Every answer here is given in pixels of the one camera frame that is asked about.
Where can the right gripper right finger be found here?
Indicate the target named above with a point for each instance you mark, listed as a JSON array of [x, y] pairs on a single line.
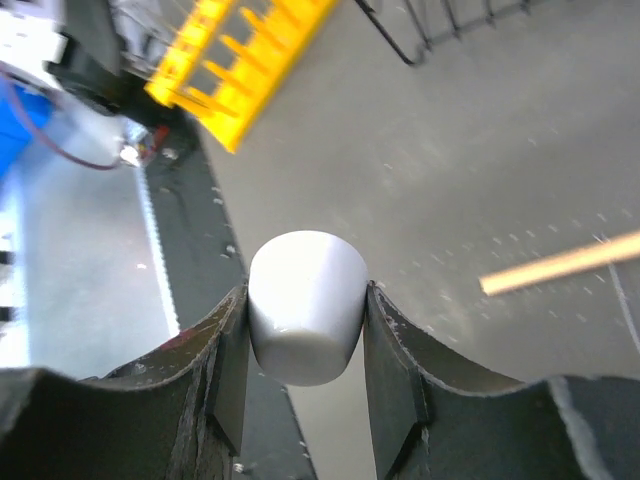
[[435, 414]]

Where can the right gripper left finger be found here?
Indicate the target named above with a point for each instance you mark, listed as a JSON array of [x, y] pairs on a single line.
[[174, 413]]

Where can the white plastic funnel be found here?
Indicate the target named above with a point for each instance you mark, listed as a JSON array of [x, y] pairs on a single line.
[[306, 293]]

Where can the wooden test tube clamp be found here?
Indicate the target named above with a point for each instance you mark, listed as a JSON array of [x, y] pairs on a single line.
[[618, 249]]

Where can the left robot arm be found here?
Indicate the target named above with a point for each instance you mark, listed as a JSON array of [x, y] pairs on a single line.
[[102, 53]]

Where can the yellow test tube rack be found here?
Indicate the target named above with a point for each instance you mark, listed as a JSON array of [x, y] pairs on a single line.
[[227, 61]]

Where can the cable duct rail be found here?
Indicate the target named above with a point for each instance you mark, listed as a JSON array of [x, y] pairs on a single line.
[[157, 253]]

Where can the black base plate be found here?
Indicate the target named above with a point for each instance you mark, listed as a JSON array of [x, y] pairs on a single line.
[[242, 424]]

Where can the black wire dish basket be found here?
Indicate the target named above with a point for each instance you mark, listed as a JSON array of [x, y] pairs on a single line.
[[412, 29]]

